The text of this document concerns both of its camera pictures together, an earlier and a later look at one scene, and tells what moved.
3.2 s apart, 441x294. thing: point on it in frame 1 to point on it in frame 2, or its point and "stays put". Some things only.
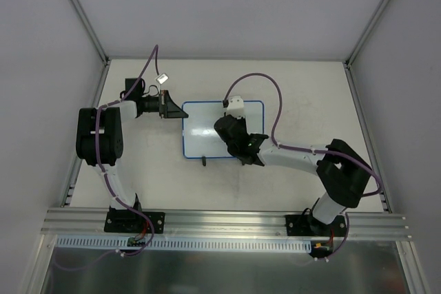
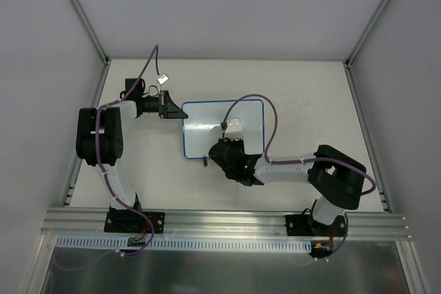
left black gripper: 162,104 stays put
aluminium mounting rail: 85,223 stays put
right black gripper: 229,127 to 216,153
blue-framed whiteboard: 200,139 stays put
